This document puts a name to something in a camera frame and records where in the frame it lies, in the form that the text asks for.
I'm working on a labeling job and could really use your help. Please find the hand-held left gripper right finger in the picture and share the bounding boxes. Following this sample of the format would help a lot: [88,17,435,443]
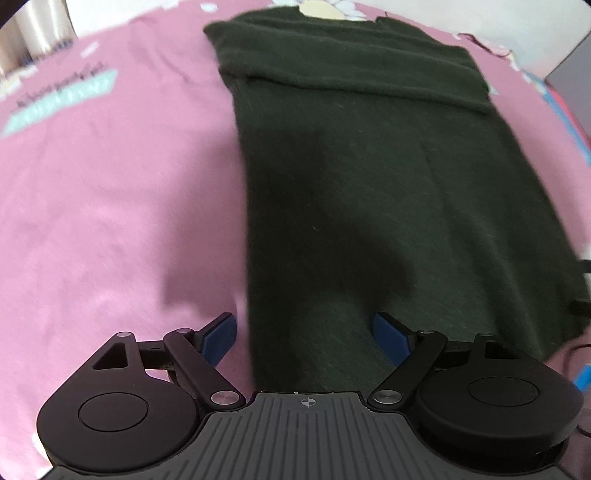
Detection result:
[368,311,511,411]

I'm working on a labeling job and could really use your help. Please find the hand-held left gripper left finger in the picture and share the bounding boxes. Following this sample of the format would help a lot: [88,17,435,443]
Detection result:
[91,312,246,411]

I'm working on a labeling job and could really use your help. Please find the dark green sweater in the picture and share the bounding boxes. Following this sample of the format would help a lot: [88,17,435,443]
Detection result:
[203,8,591,393]

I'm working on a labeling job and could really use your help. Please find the pink floral bed sheet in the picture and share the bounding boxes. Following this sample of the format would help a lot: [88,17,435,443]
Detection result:
[0,0,591,416]

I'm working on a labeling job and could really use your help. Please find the dark furniture panel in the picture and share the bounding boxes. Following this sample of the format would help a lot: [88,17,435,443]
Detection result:
[545,32,591,100]

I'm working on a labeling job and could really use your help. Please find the black cable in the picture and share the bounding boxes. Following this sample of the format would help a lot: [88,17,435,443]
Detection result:
[560,342,591,372]

